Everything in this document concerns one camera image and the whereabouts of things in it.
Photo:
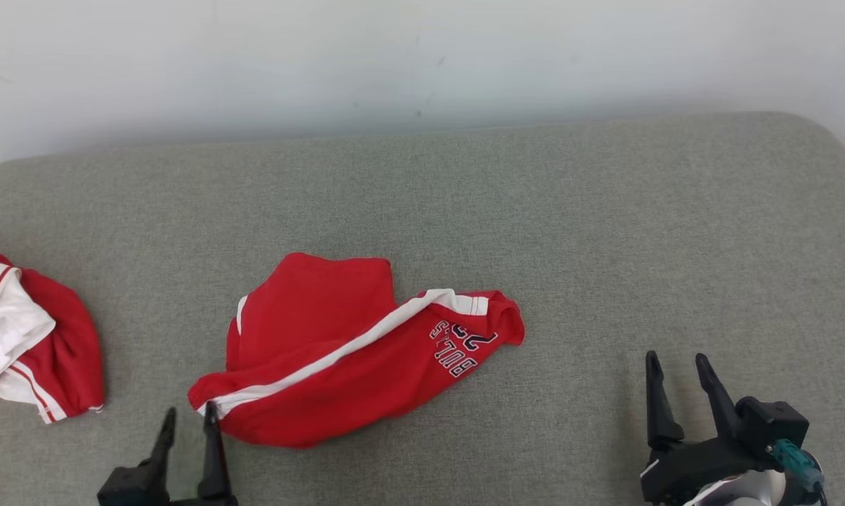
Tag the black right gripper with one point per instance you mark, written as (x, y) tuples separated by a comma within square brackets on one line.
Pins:
[(696, 464)]

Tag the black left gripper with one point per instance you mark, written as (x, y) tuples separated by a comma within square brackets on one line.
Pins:
[(130, 488)]

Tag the red basketball shorts white stripe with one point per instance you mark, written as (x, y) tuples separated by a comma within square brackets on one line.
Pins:
[(310, 316)]

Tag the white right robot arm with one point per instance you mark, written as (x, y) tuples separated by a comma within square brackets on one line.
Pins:
[(745, 492)]

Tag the grey fabric sofa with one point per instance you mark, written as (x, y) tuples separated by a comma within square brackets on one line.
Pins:
[(464, 204)]

